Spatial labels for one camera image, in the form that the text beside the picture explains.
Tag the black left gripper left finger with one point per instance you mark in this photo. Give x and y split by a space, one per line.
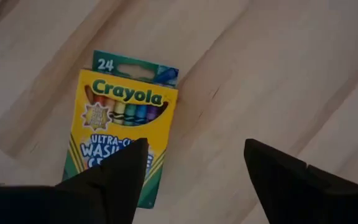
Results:
104 193

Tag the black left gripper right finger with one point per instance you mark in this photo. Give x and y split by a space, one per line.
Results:
306 196

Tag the yellow Crayola crayon box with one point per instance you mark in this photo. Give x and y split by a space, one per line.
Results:
120 124

